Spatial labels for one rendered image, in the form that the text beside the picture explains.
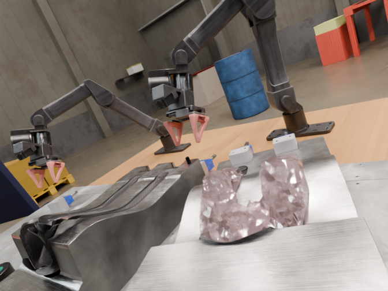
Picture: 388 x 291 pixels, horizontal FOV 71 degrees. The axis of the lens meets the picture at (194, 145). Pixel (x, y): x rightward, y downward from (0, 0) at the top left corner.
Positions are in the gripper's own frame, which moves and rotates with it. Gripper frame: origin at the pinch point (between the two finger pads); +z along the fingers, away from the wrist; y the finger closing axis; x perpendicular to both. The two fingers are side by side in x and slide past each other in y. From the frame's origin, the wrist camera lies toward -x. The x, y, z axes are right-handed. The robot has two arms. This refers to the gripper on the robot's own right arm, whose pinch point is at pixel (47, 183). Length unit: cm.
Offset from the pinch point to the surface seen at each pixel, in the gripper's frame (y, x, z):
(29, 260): 34, -37, 24
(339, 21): 269, 540, -290
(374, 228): 92, -29, 30
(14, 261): 3.4, -17.3, 24.1
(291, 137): 86, -12, 11
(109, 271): 49, -35, 29
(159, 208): 55, -23, 20
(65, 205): 2.6, 4.5, 9.2
